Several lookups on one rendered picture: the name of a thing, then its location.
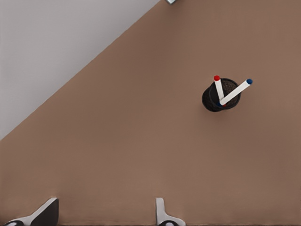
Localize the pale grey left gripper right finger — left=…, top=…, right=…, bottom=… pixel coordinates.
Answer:
left=155, top=197, right=186, bottom=226

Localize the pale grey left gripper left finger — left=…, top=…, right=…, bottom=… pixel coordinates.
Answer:
left=2, top=197, right=59, bottom=226

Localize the black mesh pen holder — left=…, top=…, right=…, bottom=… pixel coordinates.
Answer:
left=201, top=78, right=241, bottom=113

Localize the white pen with red caps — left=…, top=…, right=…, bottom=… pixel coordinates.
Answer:
left=213, top=75, right=227, bottom=108

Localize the white pen with blue caps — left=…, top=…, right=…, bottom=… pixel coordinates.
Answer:
left=216, top=79, right=253, bottom=107

